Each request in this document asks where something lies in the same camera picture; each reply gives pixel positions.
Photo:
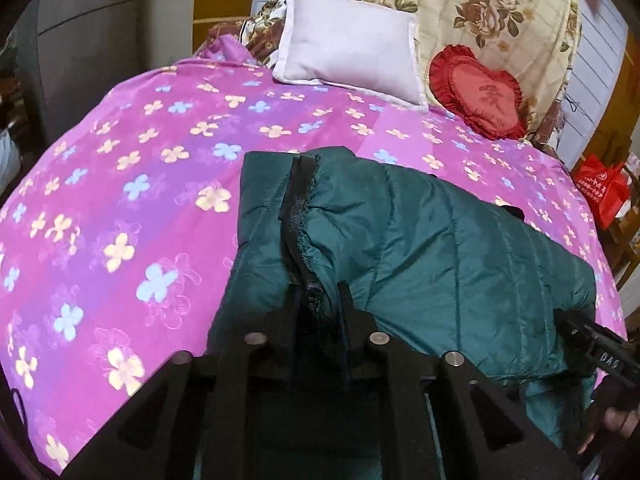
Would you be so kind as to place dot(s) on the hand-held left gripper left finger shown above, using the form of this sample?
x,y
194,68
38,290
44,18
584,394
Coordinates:
x,y
282,332

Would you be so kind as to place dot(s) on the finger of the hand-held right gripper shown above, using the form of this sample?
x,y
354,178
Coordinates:
x,y
597,347

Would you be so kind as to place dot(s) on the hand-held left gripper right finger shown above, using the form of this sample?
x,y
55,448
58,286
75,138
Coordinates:
x,y
356,332

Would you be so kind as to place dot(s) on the dark green puffer jacket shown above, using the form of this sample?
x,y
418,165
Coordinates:
x,y
425,250

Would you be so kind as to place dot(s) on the person's right hand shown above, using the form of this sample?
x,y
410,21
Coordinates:
x,y
617,420

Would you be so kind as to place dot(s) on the red shopping bag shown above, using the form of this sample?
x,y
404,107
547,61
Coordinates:
x,y
600,185

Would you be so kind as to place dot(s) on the pink floral bed sheet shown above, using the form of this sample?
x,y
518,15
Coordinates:
x,y
130,200

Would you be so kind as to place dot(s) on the red heart cushion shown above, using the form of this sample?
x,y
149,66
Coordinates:
x,y
480,92

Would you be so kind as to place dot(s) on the white pillow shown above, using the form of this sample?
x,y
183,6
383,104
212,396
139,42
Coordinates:
x,y
350,50

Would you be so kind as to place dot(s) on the brown floral pillow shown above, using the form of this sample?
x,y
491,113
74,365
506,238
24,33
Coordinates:
x,y
262,25

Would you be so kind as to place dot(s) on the grey wardrobe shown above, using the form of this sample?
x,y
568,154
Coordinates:
x,y
105,40

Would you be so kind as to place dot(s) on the cream rose print quilt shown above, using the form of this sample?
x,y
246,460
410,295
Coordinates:
x,y
475,5

